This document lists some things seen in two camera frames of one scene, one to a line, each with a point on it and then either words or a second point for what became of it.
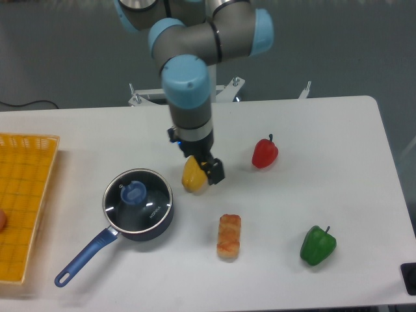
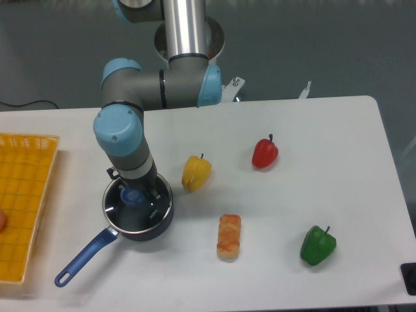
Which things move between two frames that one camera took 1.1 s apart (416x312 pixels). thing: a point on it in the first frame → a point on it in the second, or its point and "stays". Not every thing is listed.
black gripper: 201,149 → 146,184
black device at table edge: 408,273 stays
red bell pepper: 264,153 stays
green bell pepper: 317,245 stays
